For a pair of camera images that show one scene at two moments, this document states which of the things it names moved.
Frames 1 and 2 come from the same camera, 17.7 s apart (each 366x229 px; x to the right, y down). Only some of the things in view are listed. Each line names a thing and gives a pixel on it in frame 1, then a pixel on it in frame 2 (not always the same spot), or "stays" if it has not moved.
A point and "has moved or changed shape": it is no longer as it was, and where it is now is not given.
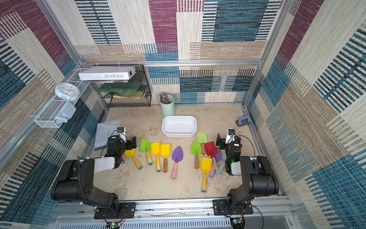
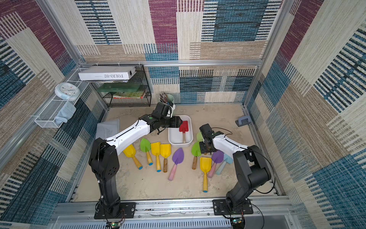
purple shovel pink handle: (177, 156) stays
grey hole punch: (243, 120) stays
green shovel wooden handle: (196, 150) stays
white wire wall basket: (67, 93) stays
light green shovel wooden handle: (202, 137) stays
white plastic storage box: (179, 126) has moved or changed shape
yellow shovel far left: (131, 153) stays
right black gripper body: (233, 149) to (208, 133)
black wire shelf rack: (135, 93) stays
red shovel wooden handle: (211, 151) to (184, 128)
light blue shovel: (222, 164) stays
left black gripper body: (126, 146) to (165, 122)
